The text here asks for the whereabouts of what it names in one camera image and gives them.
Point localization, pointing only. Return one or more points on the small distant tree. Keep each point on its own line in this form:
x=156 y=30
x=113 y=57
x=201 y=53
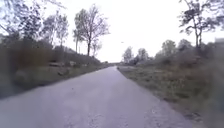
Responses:
x=142 y=54
x=127 y=55

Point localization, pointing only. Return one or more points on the grey asphalt road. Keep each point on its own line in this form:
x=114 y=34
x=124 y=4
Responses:
x=100 y=100

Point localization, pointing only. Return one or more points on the tall bare tree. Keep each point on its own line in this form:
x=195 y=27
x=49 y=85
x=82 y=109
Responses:
x=88 y=33

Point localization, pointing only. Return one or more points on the grass verge with weeds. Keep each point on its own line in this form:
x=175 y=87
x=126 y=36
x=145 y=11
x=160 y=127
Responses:
x=166 y=83

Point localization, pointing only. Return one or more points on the round leafy tree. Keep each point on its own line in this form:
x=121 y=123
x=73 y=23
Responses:
x=168 y=47

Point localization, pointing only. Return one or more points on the grass verge with bushes behind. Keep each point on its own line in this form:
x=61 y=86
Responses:
x=40 y=75

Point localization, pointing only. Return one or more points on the row of dark bushes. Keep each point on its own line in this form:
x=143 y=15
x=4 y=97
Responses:
x=36 y=55

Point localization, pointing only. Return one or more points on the bushes and trees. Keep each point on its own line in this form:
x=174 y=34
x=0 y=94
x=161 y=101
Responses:
x=193 y=55

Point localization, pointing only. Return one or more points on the tall sparse tree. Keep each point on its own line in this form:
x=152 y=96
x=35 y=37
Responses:
x=197 y=30

